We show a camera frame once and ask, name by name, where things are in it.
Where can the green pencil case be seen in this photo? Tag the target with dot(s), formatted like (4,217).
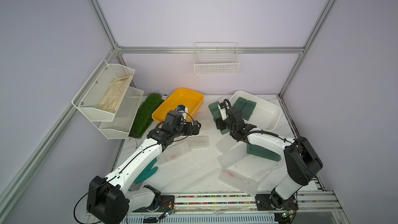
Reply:
(248,109)
(262,152)
(216,114)
(240,103)

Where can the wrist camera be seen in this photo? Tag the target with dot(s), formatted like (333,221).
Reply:
(183,110)
(222,109)

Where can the green artificial grass roll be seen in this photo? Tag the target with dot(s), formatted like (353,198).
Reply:
(143,118)

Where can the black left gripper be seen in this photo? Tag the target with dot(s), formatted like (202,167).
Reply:
(195,129)

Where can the beige cloth in shelf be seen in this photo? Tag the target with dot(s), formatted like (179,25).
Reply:
(114,94)

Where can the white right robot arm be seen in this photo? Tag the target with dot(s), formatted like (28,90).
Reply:
(301,160)

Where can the white wire wall basket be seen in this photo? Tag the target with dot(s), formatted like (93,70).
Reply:
(216,58)

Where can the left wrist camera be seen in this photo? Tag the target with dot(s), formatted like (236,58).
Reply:
(183,110)

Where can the green rubber glove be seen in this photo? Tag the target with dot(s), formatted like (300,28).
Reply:
(147,172)

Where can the clear pencil case near glove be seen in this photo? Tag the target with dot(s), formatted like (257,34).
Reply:
(174,152)

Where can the white mesh wall shelf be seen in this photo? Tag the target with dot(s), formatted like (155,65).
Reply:
(113,126)

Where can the clear pencil case front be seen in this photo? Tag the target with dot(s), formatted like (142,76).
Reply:
(239,182)

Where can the white plastic storage box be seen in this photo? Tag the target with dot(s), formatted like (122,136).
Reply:
(265,116)

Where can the clear ribbed pencil case lower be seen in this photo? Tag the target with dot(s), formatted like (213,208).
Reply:
(233,156)

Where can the clear ribbed pencil case upper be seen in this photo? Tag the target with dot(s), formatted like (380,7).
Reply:
(226,144)

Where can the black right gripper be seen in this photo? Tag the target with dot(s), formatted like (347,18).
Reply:
(220,124)

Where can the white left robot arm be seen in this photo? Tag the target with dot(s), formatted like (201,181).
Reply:
(110,198)

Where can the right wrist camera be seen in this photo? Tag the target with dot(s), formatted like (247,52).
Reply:
(222,109)

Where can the clear ribbed pencil case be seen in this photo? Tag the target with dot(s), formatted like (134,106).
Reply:
(233,156)
(226,144)

